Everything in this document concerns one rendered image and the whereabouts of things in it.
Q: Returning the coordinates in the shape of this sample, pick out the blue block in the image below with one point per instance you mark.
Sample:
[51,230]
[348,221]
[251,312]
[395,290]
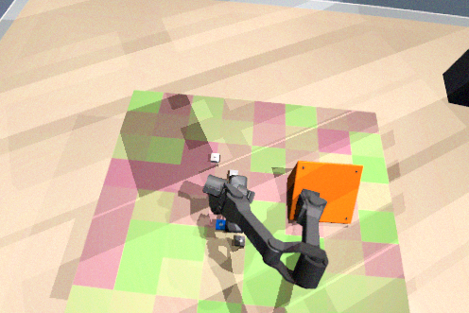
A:
[220,225]

